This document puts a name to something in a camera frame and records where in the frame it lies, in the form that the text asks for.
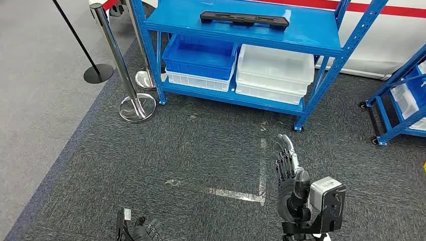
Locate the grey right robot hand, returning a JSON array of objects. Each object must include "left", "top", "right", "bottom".
[{"left": 273, "top": 134, "right": 314, "bottom": 227}]

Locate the black plastic frame part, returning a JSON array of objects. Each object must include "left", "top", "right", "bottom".
[{"left": 199, "top": 11, "right": 290, "bottom": 31}]

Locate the blue wheeled shelf cart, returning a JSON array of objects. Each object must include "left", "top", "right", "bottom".
[{"left": 359, "top": 43, "right": 426, "bottom": 146}]

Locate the blue metal shelf rack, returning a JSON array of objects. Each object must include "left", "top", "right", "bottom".
[{"left": 128, "top": 0, "right": 388, "bottom": 133}]

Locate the worn clear floor tape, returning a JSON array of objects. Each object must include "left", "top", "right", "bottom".
[{"left": 164, "top": 138, "right": 268, "bottom": 206}]

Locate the translucent plastic bin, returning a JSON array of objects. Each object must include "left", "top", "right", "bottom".
[
  {"left": 236, "top": 44, "right": 315, "bottom": 94},
  {"left": 235, "top": 78, "right": 307, "bottom": 106},
  {"left": 390, "top": 83, "right": 420, "bottom": 119}
]

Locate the white ribbed plastic bin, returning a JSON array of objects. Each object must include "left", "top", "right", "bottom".
[{"left": 165, "top": 68, "right": 235, "bottom": 93}]

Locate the blue plastic bin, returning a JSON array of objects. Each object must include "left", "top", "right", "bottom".
[
  {"left": 404, "top": 66, "right": 426, "bottom": 109},
  {"left": 162, "top": 33, "right": 238, "bottom": 81}
]

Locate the white car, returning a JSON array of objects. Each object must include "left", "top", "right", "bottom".
[{"left": 88, "top": 0, "right": 426, "bottom": 80}]

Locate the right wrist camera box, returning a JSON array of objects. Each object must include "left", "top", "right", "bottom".
[{"left": 309, "top": 176, "right": 347, "bottom": 233}]

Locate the chrome stanchion post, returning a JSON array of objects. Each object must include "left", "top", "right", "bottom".
[
  {"left": 89, "top": 3, "right": 157, "bottom": 124},
  {"left": 125, "top": 0, "right": 157, "bottom": 91}
]

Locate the black stanchion post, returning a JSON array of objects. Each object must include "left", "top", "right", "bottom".
[{"left": 51, "top": 0, "right": 115, "bottom": 84}]

